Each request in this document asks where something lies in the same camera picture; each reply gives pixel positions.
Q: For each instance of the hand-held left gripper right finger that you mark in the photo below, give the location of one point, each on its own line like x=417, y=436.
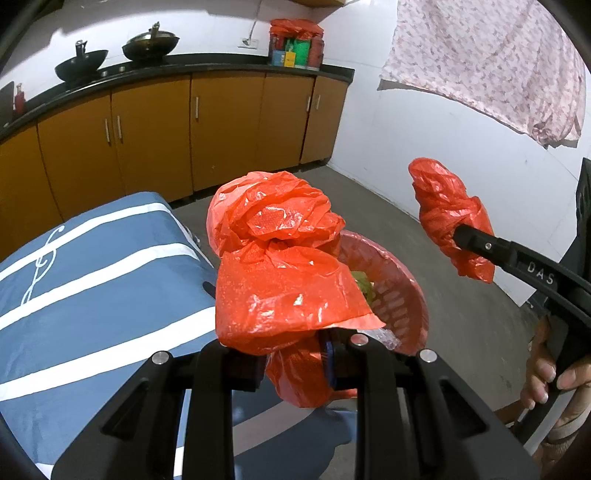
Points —
x=330, y=364

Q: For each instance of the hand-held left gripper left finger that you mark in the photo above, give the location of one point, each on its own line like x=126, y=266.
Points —
x=212, y=369

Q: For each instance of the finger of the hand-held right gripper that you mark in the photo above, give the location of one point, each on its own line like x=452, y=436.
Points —
x=512, y=263

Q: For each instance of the large red plastic bag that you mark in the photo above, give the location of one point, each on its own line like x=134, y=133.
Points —
x=277, y=286

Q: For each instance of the red plastic basket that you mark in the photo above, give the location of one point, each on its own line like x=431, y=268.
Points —
x=397, y=286

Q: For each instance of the person's right forearm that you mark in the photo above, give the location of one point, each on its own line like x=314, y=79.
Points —
x=565, y=429

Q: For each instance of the person's right hand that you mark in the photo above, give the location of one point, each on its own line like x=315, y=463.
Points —
x=538, y=369

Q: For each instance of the green plastic bag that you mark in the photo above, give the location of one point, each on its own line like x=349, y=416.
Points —
x=364, y=286

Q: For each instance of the blue white striped cloth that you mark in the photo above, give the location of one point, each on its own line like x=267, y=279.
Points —
x=115, y=277

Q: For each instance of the pink floral hanging cloth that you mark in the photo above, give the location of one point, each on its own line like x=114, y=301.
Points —
x=485, y=60

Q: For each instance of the yellow-brown kitchen cabinet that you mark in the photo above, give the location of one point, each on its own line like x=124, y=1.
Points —
x=221, y=129

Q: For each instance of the green box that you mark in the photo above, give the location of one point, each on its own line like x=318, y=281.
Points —
x=298, y=53

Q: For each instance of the black kitchen countertop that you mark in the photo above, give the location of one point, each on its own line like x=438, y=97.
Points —
x=207, y=62

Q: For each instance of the red bag of groceries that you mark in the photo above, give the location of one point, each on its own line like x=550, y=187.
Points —
x=295, y=27

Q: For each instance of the lidded wok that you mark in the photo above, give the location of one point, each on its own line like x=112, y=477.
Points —
x=150, y=46

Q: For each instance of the black wok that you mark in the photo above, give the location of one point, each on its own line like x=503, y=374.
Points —
x=81, y=67

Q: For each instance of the red bottle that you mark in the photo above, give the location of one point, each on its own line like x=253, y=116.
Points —
x=19, y=101

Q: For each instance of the wooden wall cabinet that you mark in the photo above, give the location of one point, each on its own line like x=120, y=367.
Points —
x=323, y=2

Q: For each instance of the white wall socket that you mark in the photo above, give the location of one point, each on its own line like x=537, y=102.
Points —
x=248, y=44

